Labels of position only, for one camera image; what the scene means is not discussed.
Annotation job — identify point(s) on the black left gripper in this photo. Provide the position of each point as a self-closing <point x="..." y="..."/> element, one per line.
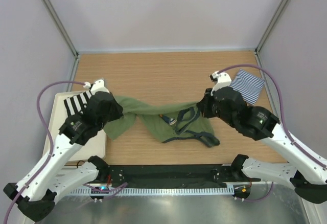
<point x="119" y="109"/>

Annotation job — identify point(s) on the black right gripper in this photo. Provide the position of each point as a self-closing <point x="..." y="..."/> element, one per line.
<point x="203" y="104"/>

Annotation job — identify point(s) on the blue white striped tank top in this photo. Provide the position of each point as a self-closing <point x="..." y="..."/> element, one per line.
<point x="249" y="85"/>

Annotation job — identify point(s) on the olive green tank top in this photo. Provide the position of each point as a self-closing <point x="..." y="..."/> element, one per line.
<point x="183" y="121"/>

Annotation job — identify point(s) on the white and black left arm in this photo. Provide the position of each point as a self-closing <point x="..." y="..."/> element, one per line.
<point x="37" y="193"/>

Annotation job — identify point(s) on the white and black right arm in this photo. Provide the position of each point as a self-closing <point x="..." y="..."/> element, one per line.
<point x="304" y="171"/>

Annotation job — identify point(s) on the black white striped tank top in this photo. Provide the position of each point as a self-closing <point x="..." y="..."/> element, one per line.
<point x="77" y="103"/>

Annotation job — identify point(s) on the white plastic tray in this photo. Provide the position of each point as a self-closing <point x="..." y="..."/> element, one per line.
<point x="58" y="145"/>

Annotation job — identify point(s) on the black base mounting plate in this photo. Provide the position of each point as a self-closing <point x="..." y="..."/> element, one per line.
<point x="171" y="176"/>

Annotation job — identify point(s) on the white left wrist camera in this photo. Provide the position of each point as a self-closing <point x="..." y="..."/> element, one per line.
<point x="97" y="86"/>

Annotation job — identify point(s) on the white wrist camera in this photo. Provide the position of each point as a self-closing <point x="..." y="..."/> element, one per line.
<point x="97" y="86"/>
<point x="220" y="80"/>

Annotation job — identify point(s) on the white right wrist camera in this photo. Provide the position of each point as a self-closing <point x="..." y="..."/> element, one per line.
<point x="220" y="80"/>

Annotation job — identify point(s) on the white slotted cable duct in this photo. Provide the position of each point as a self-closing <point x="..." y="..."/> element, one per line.
<point x="84" y="191"/>

